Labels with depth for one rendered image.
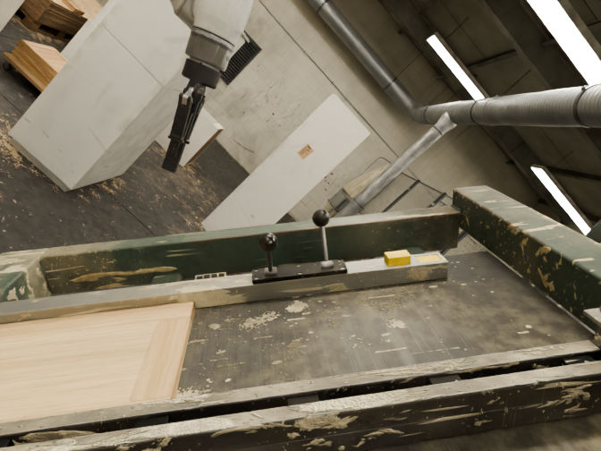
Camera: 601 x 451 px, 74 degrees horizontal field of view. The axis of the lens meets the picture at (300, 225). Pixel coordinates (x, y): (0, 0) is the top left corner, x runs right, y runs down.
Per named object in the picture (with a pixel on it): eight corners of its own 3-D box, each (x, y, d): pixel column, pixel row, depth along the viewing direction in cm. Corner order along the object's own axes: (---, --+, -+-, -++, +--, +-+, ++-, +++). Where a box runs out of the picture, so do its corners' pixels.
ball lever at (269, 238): (261, 268, 86) (256, 229, 76) (279, 267, 86) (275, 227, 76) (263, 284, 83) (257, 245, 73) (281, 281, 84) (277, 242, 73)
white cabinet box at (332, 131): (211, 212, 507) (329, 96, 470) (244, 243, 517) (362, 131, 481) (199, 225, 448) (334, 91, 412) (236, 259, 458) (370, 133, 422)
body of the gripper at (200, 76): (217, 69, 79) (202, 114, 82) (224, 74, 88) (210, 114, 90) (181, 53, 79) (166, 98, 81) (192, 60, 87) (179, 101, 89)
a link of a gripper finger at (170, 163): (185, 143, 87) (184, 143, 86) (174, 173, 89) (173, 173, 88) (172, 138, 87) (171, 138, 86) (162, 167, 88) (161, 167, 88)
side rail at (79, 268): (62, 283, 109) (49, 247, 105) (448, 240, 118) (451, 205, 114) (52, 294, 103) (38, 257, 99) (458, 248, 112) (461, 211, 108)
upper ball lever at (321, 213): (317, 272, 87) (310, 211, 88) (334, 270, 87) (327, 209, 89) (319, 271, 83) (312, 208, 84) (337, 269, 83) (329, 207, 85)
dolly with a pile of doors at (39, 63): (37, 70, 409) (55, 47, 404) (77, 107, 418) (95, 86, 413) (-8, 61, 350) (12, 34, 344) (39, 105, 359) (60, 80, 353)
